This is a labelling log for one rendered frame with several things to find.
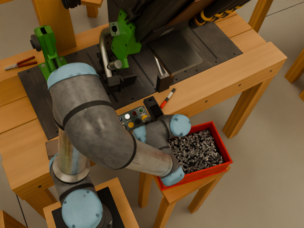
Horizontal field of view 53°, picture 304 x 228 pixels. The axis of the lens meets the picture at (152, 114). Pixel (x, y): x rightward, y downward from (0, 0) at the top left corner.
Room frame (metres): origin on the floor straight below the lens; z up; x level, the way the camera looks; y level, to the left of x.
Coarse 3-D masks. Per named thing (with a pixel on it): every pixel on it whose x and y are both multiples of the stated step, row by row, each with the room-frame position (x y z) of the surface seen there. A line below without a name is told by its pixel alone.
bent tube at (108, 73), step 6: (114, 24) 0.96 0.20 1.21; (102, 30) 0.99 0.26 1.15; (108, 30) 0.95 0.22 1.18; (114, 30) 0.96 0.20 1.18; (102, 36) 0.98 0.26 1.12; (102, 42) 0.97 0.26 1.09; (102, 48) 0.96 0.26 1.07; (102, 54) 0.94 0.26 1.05; (102, 60) 0.92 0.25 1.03; (108, 60) 0.93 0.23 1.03; (108, 72) 0.88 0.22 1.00
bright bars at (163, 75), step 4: (156, 60) 0.93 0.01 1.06; (160, 68) 0.91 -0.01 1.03; (160, 72) 0.90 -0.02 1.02; (164, 72) 0.91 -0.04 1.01; (160, 76) 0.88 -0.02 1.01; (164, 76) 0.89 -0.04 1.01; (168, 76) 0.89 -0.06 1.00; (160, 80) 0.87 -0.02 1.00; (164, 80) 0.88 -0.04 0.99; (168, 80) 0.89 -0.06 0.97; (160, 84) 0.87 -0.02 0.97; (164, 84) 0.88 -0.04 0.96; (168, 84) 0.90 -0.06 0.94; (156, 88) 0.89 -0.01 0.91; (160, 88) 0.87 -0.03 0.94; (164, 88) 0.88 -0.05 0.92; (168, 88) 0.90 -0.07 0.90
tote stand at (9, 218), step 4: (0, 212) 0.26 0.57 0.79; (4, 212) 0.26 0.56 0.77; (0, 216) 0.24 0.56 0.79; (4, 216) 0.24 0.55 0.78; (8, 216) 0.26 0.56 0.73; (0, 220) 0.23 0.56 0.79; (4, 220) 0.23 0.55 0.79; (8, 220) 0.24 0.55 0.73; (12, 220) 0.25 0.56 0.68; (16, 220) 0.26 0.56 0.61; (0, 224) 0.21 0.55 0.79; (4, 224) 0.21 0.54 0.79; (8, 224) 0.22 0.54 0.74; (12, 224) 0.23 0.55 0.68; (16, 224) 0.24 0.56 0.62; (20, 224) 0.26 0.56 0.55
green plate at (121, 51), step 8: (120, 16) 0.97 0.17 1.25; (120, 24) 0.96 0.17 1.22; (128, 24) 0.92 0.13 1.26; (120, 32) 0.94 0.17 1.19; (128, 32) 0.91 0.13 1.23; (120, 40) 0.93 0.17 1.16; (128, 40) 0.89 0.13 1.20; (112, 48) 0.95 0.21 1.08; (120, 48) 0.91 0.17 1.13; (128, 48) 0.89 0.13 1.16; (136, 48) 0.92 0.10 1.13; (120, 56) 0.90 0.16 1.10
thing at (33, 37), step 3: (30, 36) 0.90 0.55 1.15; (33, 36) 0.90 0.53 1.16; (30, 39) 0.90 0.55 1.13; (33, 39) 0.88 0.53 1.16; (36, 39) 0.89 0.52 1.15; (30, 42) 0.89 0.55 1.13; (33, 42) 0.87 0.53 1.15; (36, 42) 0.88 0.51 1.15; (33, 45) 0.87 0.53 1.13; (36, 45) 0.87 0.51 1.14; (39, 45) 0.87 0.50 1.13; (33, 48) 0.87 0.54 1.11; (36, 48) 0.86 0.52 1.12; (39, 48) 0.87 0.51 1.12; (39, 51) 0.87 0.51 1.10
